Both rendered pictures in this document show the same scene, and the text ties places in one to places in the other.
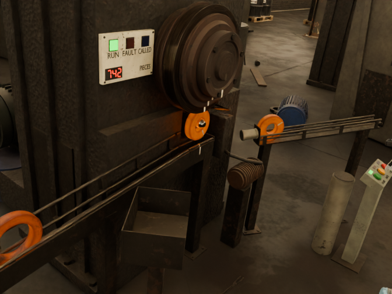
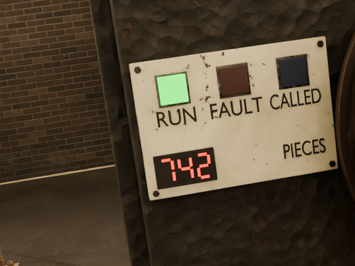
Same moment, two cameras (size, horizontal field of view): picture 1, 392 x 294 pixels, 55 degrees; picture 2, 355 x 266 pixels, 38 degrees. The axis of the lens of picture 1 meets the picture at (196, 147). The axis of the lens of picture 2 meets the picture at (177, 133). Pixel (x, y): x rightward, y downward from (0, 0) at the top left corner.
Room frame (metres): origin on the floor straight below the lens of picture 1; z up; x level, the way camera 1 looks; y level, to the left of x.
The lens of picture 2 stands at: (0.91, -0.16, 1.24)
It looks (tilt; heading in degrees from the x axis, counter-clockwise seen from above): 8 degrees down; 48
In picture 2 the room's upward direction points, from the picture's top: 8 degrees counter-clockwise
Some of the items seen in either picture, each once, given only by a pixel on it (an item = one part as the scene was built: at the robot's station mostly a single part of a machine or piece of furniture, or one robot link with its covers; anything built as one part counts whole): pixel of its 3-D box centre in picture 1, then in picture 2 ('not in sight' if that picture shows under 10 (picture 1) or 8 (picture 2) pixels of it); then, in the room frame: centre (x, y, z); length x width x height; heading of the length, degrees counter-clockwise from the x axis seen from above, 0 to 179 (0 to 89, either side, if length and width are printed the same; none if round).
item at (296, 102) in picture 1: (292, 113); not in sight; (3.71, -0.96, 0.17); 0.57 x 0.31 x 0.34; 164
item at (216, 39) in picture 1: (221, 65); not in sight; (1.59, -0.07, 1.11); 0.28 x 0.06 x 0.28; 144
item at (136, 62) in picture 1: (128, 55); (236, 117); (1.43, 0.30, 1.15); 0.26 x 0.02 x 0.18; 144
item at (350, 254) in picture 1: (364, 216); not in sight; (1.77, -0.98, 0.31); 0.24 x 0.16 x 0.62; 144
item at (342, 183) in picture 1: (332, 214); not in sight; (1.83, -0.83, 0.26); 0.12 x 0.12 x 0.52
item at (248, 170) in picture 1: (240, 202); not in sight; (1.83, -0.29, 0.27); 0.22 x 0.13 x 0.53; 144
